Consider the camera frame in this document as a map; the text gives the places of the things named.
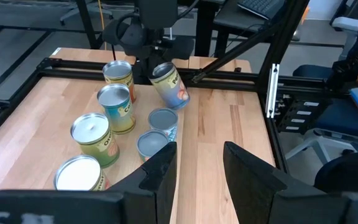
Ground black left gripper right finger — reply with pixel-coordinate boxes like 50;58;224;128
223;141;288;224

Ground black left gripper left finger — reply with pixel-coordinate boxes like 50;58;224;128
109;141;178;224

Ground short can teal orange label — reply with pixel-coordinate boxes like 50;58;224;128
136;129;170;163

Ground tall can yellow orange label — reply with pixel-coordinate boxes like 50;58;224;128
102;60;137;104

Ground tall peaches can blue label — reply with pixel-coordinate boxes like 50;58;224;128
149;61;191;110

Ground short can teal white label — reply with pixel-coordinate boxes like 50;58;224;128
147;107;179;142

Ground tall corn can blue yellow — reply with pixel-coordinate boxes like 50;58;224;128
96;83;136;135

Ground tall can multicoloured label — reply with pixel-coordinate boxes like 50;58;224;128
53;154;111;191

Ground tall oranges can green label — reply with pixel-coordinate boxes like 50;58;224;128
70;112;121;169

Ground black desk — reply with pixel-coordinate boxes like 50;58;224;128
194;0;303;58

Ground black rack white labels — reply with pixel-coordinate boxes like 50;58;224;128
277;99;331;135

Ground black chair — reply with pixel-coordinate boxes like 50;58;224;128
314;151;358;194

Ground black keyboard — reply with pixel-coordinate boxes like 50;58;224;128
237;0;287;20

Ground blue office chair grey base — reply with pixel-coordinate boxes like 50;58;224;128
286;63;358;166

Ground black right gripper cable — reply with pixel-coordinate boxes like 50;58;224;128
116;12;137;35

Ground wooden shelf board black frame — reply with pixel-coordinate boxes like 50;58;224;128
0;76;186;224

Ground black desk leg frame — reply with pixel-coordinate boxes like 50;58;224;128
75;0;101;50

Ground black aluminium table frame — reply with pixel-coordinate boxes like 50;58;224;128
0;0;354;175

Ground silver frame bracket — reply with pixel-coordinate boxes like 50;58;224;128
265;63;280;119

